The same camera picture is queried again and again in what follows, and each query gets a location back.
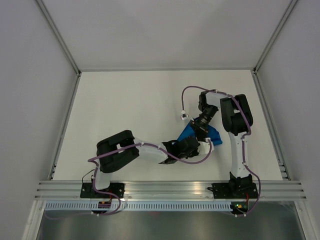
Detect right aluminium frame post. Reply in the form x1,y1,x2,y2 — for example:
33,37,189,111
252,0,300,74

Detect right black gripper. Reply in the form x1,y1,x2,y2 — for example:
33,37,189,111
189,104,218,142

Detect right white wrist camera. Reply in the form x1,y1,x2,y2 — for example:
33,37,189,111
180,110,189,121

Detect left aluminium frame post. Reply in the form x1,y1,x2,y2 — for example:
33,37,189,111
34,0,81,76

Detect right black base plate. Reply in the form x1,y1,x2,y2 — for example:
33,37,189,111
207,182,258,199

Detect blue cloth napkin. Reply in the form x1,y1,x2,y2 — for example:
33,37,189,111
176,114,223,146

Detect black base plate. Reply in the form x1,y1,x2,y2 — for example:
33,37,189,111
80,182,125,199
207,182,258,199

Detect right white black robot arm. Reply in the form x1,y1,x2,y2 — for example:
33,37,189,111
189,91,253,198

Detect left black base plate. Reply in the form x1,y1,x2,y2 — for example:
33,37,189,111
80,182,125,199

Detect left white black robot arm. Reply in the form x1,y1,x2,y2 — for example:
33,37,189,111
91,130,201,198

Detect aluminium frame post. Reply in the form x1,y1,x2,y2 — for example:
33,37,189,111
252,0,300,74
34,0,81,76

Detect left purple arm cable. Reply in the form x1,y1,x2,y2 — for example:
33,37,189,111
44,141,215,221

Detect white slotted cable duct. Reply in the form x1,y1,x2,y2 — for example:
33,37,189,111
44,200,232,212

